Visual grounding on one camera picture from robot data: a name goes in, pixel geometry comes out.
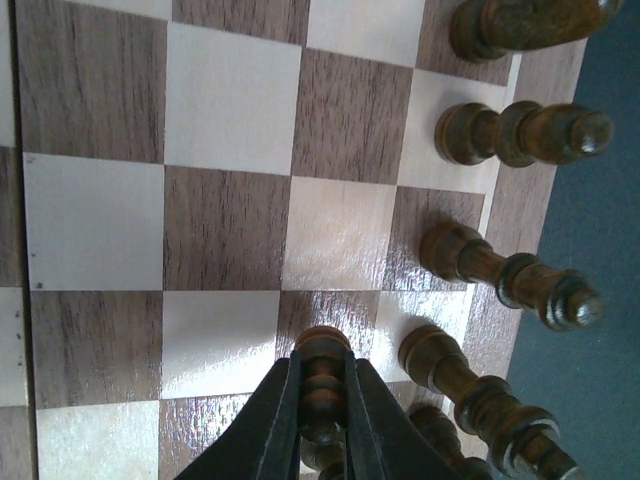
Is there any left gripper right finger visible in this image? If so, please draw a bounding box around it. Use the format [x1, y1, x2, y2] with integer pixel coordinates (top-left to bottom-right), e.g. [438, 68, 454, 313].
[345, 352, 460, 480]

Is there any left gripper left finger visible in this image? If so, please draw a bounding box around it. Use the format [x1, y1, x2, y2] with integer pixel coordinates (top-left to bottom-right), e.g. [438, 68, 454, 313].
[179, 352, 302, 479]

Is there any dark pawn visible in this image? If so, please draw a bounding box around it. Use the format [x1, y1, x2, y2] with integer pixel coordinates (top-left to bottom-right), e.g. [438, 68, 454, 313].
[409, 405, 492, 480]
[294, 325, 352, 447]

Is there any dark king piece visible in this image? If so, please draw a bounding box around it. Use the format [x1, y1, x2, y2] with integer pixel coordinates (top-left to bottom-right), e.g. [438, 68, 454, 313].
[398, 324, 586, 479]

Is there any dark queen piece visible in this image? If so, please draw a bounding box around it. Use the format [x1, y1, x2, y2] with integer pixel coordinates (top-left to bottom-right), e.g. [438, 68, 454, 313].
[419, 221, 604, 332]

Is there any dark bishop piece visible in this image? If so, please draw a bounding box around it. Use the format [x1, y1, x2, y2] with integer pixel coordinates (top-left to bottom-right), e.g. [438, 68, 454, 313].
[434, 101, 614, 168]

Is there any dark knight piece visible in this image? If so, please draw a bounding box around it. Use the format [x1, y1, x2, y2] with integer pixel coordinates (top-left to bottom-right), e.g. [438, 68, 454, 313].
[449, 0, 623, 63]

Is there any wooden chess board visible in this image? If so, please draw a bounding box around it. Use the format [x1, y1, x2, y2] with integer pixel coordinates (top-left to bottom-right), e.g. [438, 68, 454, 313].
[1, 1, 585, 479]

